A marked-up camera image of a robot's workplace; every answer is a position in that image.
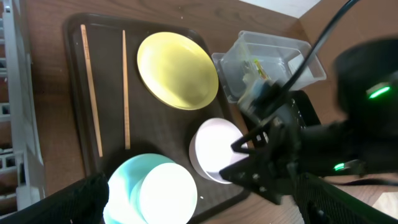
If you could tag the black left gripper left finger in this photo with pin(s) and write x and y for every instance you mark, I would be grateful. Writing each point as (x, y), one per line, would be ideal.
(81, 202)

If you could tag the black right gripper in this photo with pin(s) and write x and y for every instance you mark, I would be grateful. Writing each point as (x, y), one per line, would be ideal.
(321, 150)

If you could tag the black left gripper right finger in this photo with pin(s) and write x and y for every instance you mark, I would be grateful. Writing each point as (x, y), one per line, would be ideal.
(320, 202)

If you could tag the pink white bowl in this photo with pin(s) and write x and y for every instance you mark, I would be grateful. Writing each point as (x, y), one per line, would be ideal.
(210, 148)

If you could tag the green orange snack wrapper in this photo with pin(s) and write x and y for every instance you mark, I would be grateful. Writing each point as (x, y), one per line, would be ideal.
(260, 70)

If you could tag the wooden chopstick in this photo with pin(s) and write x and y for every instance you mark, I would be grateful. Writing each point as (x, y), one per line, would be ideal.
(125, 94)
(91, 87)

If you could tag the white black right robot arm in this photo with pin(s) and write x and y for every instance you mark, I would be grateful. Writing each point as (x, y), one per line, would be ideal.
(367, 93)

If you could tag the black rectangular waste tray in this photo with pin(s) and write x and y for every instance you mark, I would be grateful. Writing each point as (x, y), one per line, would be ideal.
(298, 108)

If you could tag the clear plastic waste bin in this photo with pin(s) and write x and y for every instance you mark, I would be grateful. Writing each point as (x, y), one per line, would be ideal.
(279, 56)

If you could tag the light blue bowl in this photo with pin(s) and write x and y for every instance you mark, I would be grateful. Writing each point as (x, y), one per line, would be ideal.
(150, 188)

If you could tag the grey plastic dish rack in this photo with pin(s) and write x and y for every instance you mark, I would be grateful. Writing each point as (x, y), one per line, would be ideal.
(16, 69)

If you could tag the yellow round plate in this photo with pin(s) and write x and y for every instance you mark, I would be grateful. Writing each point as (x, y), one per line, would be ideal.
(177, 71)

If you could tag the dark brown serving tray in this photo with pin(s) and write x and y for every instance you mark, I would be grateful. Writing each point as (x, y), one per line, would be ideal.
(154, 126)

